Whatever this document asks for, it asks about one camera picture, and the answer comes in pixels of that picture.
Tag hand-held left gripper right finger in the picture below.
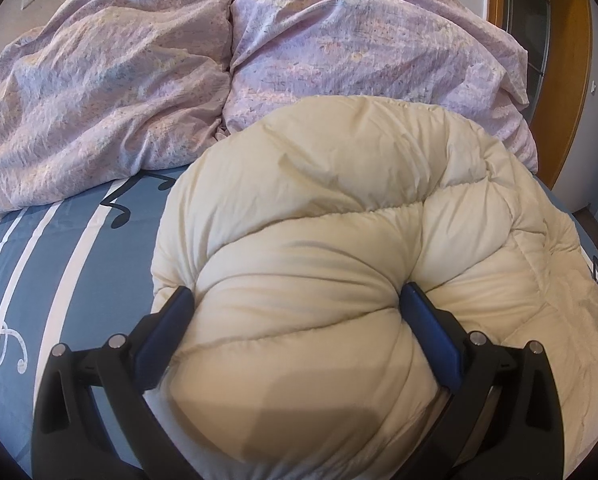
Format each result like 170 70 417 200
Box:
399 282 565 480

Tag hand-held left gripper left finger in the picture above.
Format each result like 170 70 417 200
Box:
31 286 196 480

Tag cream quilted down jacket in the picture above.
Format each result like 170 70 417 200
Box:
141 94 598 480

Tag blue bed sheet white stripes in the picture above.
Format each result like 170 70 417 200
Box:
0 167 598 480

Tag lilac floral duvet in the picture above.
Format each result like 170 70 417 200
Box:
0 0 539 226

